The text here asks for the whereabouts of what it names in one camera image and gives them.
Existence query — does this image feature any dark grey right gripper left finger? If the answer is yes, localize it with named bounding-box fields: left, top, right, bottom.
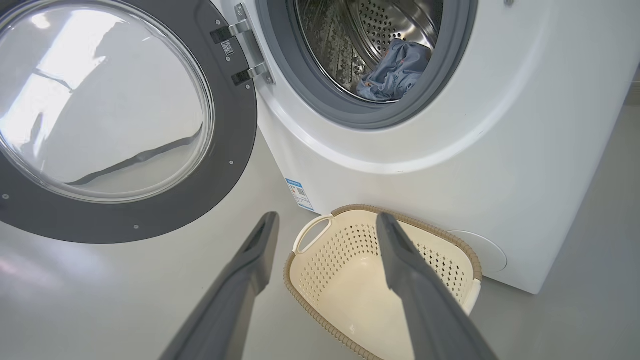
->
left=159, top=211, right=281, bottom=360

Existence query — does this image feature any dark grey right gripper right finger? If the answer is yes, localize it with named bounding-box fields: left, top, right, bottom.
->
left=376, top=212, right=498, bottom=360

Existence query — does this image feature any blue garment with orange print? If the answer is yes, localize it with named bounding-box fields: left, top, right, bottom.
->
left=356, top=39, right=432, bottom=103

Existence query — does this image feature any round glass washing machine door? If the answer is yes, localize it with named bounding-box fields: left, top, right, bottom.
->
left=0, top=0, right=276, bottom=245

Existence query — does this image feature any cream perforated laundry basket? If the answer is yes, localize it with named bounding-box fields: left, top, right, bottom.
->
left=284, top=204, right=484, bottom=360

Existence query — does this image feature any white front-load washing machine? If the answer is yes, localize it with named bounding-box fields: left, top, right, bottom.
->
left=210, top=0, right=640, bottom=295

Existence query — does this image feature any round white filter cover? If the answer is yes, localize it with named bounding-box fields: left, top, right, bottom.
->
left=447, top=230, right=508, bottom=274

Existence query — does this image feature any blue white energy label sticker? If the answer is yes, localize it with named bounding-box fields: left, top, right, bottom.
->
left=285, top=177, right=315, bottom=212

